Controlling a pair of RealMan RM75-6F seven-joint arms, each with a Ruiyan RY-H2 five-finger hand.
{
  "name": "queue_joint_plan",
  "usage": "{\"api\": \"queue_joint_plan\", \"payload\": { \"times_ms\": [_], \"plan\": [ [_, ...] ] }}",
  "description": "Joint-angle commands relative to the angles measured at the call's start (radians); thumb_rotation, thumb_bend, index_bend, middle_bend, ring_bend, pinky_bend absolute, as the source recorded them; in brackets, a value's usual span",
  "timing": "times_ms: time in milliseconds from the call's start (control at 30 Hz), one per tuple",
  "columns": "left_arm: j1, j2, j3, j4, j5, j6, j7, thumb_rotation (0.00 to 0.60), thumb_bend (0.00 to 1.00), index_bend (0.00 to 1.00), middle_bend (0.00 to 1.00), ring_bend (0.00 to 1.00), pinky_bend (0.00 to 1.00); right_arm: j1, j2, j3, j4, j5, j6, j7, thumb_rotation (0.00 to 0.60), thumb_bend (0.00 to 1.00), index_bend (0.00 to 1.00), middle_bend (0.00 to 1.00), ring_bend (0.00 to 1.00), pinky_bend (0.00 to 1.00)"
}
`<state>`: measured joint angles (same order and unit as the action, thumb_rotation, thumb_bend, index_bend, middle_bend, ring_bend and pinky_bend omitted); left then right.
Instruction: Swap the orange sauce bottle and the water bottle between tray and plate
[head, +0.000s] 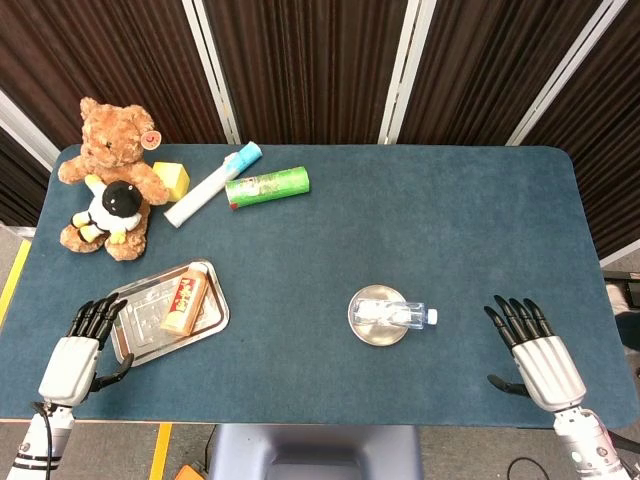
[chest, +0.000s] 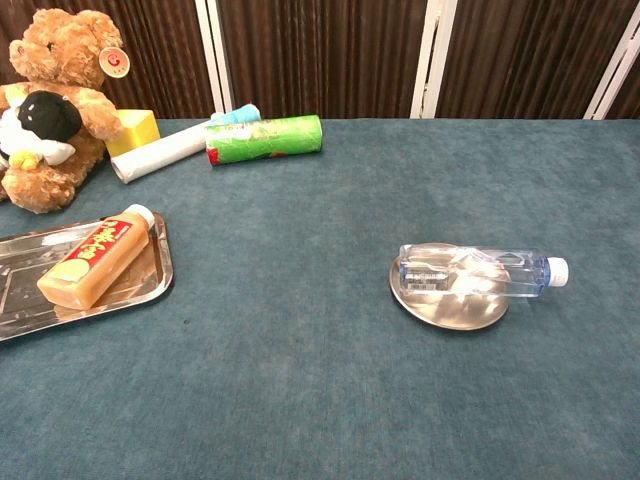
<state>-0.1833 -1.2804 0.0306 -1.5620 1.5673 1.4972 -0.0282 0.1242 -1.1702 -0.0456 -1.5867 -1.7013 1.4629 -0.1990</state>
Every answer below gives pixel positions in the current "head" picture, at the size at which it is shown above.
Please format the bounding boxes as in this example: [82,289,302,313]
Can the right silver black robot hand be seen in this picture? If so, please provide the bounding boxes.
[483,294,587,414]

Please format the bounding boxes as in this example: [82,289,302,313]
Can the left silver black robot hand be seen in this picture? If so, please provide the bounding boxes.
[38,292,136,407]

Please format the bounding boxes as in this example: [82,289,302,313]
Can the clear plastic water bottle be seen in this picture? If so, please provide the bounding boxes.
[352,298,440,332]

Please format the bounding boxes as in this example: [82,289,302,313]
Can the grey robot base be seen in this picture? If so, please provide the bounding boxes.
[207,423,424,480]

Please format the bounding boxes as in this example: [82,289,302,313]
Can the rectangular steel tray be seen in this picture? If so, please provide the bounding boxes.
[107,257,231,369]

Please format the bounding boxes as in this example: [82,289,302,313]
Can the dark floor equipment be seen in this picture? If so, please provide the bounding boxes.
[602,269,640,309]

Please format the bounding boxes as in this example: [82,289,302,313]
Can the black white plush toy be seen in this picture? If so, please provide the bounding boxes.
[71,174,143,246]

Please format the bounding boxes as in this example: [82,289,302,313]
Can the round steel plate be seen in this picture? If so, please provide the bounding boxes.
[347,283,409,348]

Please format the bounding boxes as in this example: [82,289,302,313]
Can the brown folding screen panel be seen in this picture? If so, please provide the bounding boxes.
[379,0,629,147]
[0,0,241,151]
[507,0,640,266]
[0,92,60,229]
[182,0,436,146]

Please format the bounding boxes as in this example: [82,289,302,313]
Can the yellow sponge block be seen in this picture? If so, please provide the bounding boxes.
[151,160,191,203]

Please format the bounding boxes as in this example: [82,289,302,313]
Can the white roll with blue end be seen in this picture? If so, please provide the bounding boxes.
[163,140,264,229]

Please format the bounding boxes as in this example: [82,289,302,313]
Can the brown teddy bear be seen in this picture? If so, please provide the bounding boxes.
[57,96,171,262]

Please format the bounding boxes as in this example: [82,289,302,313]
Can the blue felt table mat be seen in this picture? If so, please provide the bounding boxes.
[0,143,640,430]

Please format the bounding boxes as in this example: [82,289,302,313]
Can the green chip can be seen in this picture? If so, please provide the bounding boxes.
[224,165,312,212]

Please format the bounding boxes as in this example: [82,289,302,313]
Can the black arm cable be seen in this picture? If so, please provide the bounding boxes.
[30,401,55,474]

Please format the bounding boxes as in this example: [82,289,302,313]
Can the black floor cable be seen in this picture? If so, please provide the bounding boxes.
[507,457,546,480]

